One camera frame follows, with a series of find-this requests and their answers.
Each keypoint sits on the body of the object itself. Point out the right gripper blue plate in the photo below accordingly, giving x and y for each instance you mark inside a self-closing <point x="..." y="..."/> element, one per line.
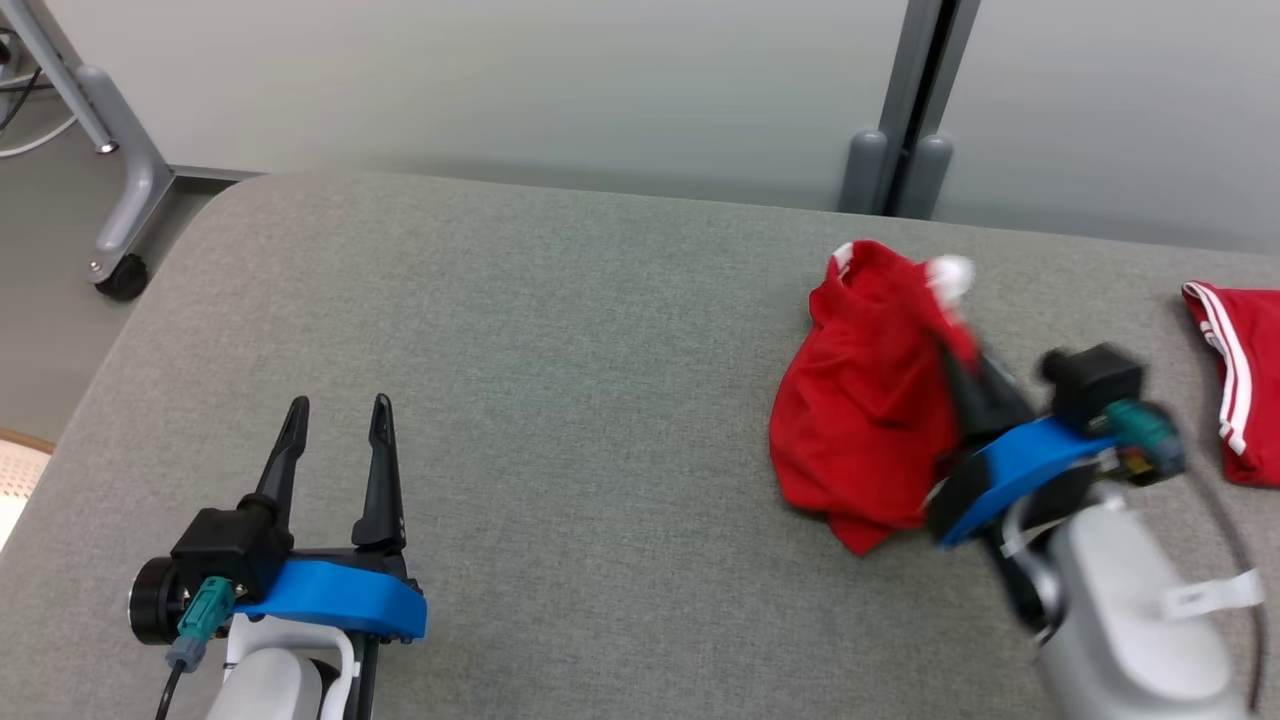
<point x="1010" y="470"/>

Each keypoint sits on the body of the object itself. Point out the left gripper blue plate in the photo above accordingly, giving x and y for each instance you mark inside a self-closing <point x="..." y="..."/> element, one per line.
<point x="340" y="595"/>

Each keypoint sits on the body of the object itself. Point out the red shirt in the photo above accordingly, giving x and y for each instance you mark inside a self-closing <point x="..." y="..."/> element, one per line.
<point x="860" y="400"/>

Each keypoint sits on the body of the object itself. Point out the red white Bulls jersey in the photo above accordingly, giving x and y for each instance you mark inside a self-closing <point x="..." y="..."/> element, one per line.
<point x="1245" y="380"/>

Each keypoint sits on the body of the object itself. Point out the black caster wheel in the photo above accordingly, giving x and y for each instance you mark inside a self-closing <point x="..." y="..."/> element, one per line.
<point x="122" y="278"/>

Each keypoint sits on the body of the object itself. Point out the beige perforated laundry basket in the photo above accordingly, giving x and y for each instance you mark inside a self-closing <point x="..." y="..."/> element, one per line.
<point x="20" y="480"/>

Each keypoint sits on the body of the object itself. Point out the grey metal stand leg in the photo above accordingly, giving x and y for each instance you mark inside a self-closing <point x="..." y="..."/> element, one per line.
<point x="120" y="150"/>

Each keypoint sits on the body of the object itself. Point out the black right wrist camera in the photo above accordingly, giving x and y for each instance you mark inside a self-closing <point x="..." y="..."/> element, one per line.
<point x="1095" y="385"/>

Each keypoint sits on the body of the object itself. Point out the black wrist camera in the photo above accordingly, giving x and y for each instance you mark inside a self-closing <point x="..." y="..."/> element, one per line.
<point x="1095" y="385"/>
<point x="225" y="545"/>

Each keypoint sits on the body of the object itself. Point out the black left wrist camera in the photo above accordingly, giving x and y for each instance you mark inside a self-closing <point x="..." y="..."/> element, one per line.
<point x="225" y="545"/>

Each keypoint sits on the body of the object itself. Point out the teal right camera connector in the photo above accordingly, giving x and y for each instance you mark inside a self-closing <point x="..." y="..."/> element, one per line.
<point x="1150" y="440"/>

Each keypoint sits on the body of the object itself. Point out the teal camera connector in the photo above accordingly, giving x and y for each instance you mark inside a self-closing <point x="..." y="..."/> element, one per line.
<point x="1150" y="440"/>
<point x="205" y="610"/>

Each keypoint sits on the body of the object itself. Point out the teal left camera connector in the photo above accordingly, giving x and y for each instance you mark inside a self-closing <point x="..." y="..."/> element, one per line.
<point x="205" y="610"/>

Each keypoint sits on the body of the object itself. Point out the grey metal partition post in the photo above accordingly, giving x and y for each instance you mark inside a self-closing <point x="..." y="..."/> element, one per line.
<point x="915" y="100"/>

